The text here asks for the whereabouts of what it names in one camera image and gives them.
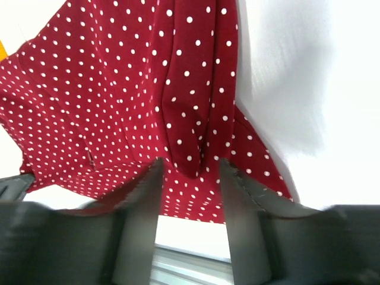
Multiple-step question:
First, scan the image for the yellow plastic tray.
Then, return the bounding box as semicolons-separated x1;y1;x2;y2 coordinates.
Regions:
0;42;8;61

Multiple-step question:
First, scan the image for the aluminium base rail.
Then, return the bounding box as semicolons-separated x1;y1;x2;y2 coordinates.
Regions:
150;246;234;285

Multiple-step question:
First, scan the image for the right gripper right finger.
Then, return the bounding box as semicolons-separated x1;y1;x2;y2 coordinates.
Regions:
219;159;318;284

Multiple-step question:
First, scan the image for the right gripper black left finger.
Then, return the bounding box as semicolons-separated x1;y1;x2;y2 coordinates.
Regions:
80;159;164;284

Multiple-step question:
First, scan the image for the red polka dot cloth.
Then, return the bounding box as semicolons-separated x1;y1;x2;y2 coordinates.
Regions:
1;1;291;223

